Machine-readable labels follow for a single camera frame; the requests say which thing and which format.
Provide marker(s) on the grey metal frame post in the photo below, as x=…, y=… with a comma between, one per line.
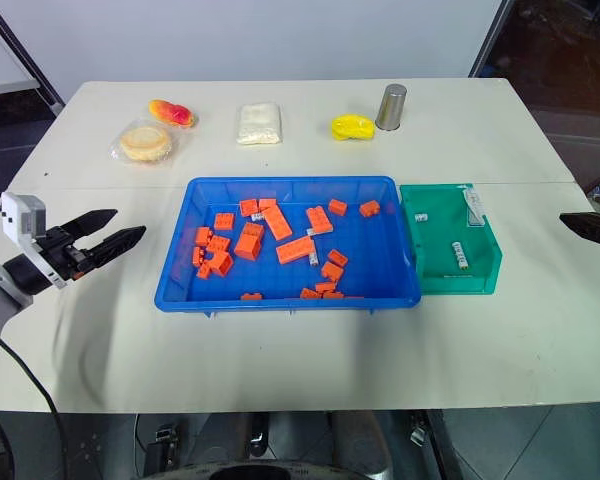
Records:
x=490, y=40

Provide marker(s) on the white board panel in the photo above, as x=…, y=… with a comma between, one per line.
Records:
x=2, y=65

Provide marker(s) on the long orange building block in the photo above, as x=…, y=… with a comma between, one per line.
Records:
x=295, y=249
x=278, y=223

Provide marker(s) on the silver metal cup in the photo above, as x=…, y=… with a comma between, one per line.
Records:
x=392, y=107

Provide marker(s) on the brown cylinder under table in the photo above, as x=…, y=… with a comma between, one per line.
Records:
x=360, y=445

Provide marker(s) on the black board stand leg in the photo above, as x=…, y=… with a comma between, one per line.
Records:
x=27, y=55

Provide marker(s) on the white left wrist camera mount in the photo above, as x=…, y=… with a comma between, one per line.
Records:
x=22, y=215

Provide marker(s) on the round bread in plastic wrap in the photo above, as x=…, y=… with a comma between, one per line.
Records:
x=146, y=143

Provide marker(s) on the white packet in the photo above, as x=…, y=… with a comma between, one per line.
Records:
x=260, y=124

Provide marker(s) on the large orange building block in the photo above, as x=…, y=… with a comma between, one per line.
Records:
x=248, y=242

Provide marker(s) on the blue plastic tray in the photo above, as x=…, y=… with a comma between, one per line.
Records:
x=380, y=250

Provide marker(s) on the black bracket under table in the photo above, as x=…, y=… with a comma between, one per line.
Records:
x=258, y=436
x=159, y=447

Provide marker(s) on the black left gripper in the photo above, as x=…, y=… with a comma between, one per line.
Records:
x=62, y=252

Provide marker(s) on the orange red wrapped fruit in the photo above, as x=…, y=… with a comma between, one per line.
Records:
x=172, y=112

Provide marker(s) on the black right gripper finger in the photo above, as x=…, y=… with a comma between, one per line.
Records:
x=597, y=227

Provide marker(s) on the yellow crumpled object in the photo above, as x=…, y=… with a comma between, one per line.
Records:
x=352, y=127

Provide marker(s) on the metal table clamp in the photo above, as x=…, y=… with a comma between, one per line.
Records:
x=420, y=431

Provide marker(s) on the green plastic bin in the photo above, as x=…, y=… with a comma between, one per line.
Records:
x=435, y=240

